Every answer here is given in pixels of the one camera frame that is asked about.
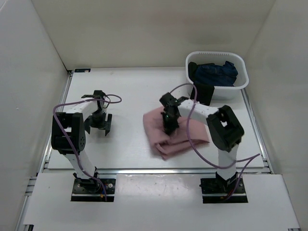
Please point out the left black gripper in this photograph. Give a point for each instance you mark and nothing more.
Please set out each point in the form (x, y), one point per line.
(104, 125)

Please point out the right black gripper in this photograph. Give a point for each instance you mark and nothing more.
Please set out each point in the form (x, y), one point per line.
(169, 128)

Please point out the pink trousers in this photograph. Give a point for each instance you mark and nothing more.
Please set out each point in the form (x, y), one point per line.
(168, 146)

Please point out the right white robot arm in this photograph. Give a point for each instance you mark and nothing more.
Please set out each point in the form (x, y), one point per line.
(225, 129)

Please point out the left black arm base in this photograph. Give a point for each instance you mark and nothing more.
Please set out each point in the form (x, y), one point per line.
(89, 190)

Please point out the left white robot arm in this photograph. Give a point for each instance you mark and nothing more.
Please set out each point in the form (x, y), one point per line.
(69, 130)

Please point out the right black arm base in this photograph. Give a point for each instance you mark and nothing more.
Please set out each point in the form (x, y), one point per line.
(217, 190)

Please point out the black trousers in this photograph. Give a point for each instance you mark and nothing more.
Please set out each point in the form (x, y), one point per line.
(204, 91)

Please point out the white plastic basket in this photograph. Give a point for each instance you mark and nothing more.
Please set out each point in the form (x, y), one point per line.
(219, 58)

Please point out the blue jeans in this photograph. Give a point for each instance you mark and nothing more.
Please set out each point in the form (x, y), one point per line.
(216, 75)

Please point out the aluminium left rail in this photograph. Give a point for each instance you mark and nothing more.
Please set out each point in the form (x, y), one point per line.
(47, 150)

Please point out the aluminium rail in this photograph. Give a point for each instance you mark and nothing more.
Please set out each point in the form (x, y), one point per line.
(47, 150)
(256, 129)
(265, 170)

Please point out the black corner bracket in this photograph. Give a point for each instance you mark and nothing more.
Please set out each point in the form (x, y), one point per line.
(82, 70)

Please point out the aluminium front rail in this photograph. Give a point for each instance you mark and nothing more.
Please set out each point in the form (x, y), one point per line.
(265, 170)

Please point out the aluminium right rail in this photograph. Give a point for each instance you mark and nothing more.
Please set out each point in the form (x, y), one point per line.
(256, 129)

